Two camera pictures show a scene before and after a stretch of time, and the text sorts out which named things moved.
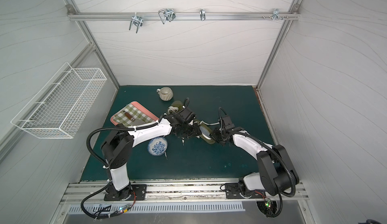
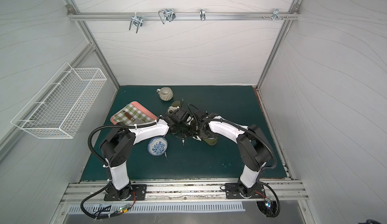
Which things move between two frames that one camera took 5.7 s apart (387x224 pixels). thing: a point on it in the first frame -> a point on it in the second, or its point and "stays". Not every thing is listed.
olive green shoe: [175, 107] stays
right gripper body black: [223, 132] -> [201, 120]
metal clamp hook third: [202, 14] stays
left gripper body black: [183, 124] stays
